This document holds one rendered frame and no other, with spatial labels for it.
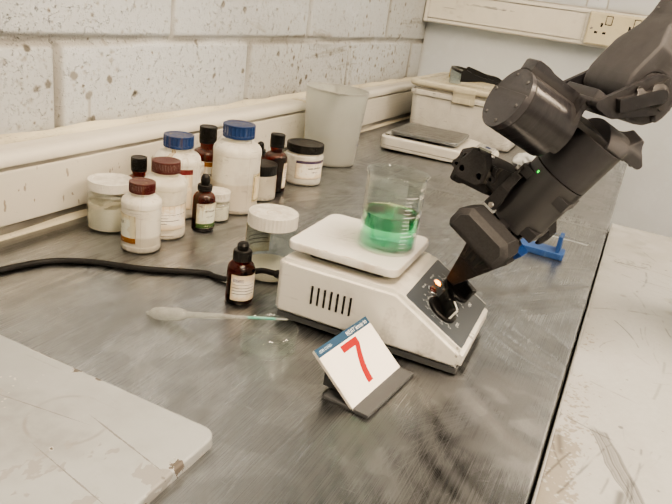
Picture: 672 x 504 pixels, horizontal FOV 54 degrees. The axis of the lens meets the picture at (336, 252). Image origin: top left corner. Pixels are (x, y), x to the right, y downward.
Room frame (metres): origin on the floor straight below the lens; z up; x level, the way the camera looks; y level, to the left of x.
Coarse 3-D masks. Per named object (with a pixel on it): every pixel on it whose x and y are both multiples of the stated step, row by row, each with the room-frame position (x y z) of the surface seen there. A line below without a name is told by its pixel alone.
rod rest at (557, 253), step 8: (520, 240) 0.96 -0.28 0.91; (560, 240) 0.92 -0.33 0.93; (528, 248) 0.94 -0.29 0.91; (536, 248) 0.93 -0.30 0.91; (544, 248) 0.94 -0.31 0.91; (552, 248) 0.94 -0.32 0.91; (560, 248) 0.93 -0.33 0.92; (544, 256) 0.93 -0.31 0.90; (552, 256) 0.92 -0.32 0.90; (560, 256) 0.92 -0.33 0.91
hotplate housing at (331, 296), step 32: (288, 256) 0.61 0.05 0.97; (288, 288) 0.60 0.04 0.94; (320, 288) 0.59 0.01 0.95; (352, 288) 0.58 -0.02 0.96; (384, 288) 0.57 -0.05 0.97; (320, 320) 0.59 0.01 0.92; (352, 320) 0.58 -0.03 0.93; (384, 320) 0.57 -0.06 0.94; (416, 320) 0.56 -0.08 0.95; (480, 320) 0.63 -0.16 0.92; (416, 352) 0.55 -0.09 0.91; (448, 352) 0.54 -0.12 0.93
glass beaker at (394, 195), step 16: (368, 176) 0.63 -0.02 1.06; (384, 176) 0.66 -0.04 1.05; (400, 176) 0.66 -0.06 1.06; (416, 176) 0.66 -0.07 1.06; (368, 192) 0.62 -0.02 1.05; (384, 192) 0.61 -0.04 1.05; (400, 192) 0.61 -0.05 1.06; (416, 192) 0.61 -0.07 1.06; (368, 208) 0.62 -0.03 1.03; (384, 208) 0.61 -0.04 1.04; (400, 208) 0.61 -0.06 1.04; (416, 208) 0.62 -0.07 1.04; (368, 224) 0.61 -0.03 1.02; (384, 224) 0.61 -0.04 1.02; (400, 224) 0.61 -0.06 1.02; (416, 224) 0.62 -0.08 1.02; (368, 240) 0.61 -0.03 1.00; (384, 240) 0.61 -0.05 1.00; (400, 240) 0.61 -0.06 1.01; (400, 256) 0.61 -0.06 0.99
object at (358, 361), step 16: (352, 336) 0.53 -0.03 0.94; (368, 336) 0.54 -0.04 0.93; (336, 352) 0.50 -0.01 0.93; (352, 352) 0.51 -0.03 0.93; (368, 352) 0.53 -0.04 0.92; (384, 352) 0.54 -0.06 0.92; (336, 368) 0.49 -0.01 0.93; (352, 368) 0.50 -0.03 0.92; (368, 368) 0.51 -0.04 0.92; (384, 368) 0.53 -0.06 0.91; (352, 384) 0.48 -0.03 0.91; (368, 384) 0.50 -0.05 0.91
